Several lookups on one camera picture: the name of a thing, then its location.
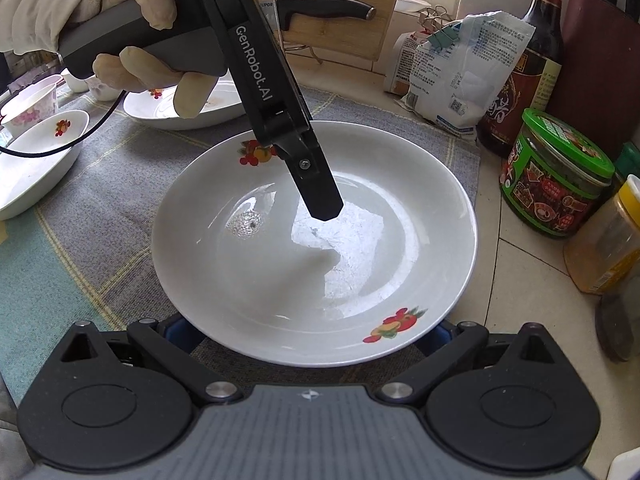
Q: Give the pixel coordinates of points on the person's left hand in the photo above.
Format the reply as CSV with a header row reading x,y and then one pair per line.
x,y
155,0

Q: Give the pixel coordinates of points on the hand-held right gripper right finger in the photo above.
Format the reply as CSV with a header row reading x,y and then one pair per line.
x,y
436,341

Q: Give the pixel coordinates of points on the white plate with brown stain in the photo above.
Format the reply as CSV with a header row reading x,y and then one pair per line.
x,y
150,112

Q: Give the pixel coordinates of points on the white bowl pink flowers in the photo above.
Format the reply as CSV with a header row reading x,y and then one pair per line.
x,y
35,105

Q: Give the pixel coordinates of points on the dark brown panel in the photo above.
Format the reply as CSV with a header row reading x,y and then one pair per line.
x,y
600,60

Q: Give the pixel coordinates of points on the dark soy sauce bottle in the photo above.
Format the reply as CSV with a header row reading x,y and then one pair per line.
x,y
540,10

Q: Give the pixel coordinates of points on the white plastic seasoning bag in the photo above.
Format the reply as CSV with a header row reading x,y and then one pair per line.
x,y
460,85

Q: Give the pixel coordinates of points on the green lid sauce jar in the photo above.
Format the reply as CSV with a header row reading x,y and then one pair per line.
x,y
550,190

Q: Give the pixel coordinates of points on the small green cap jar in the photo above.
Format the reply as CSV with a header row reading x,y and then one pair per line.
x,y
629,162

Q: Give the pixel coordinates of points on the white plate fruit print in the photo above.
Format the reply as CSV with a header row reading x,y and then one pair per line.
x,y
225,285
30,170

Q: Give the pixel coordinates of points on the white bag red print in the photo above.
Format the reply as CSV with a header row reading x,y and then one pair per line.
x,y
400,65

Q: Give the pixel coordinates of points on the small metal binder clip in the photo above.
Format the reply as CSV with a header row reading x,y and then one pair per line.
x,y
435,17

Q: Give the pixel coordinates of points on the person's left forearm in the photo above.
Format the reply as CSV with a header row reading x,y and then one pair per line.
x,y
40,0

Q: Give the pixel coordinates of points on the green binder clip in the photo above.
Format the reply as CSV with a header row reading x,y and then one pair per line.
x,y
445,37

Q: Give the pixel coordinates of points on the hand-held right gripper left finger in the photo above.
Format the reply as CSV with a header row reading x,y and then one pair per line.
x,y
174,334

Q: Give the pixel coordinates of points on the grey checked table mat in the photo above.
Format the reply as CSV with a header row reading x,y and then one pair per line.
x,y
100,260

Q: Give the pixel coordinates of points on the yellow lid jar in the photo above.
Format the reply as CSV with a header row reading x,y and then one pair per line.
x,y
605,245

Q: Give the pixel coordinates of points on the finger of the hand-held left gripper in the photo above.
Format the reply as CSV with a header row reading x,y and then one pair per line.
x,y
315,185

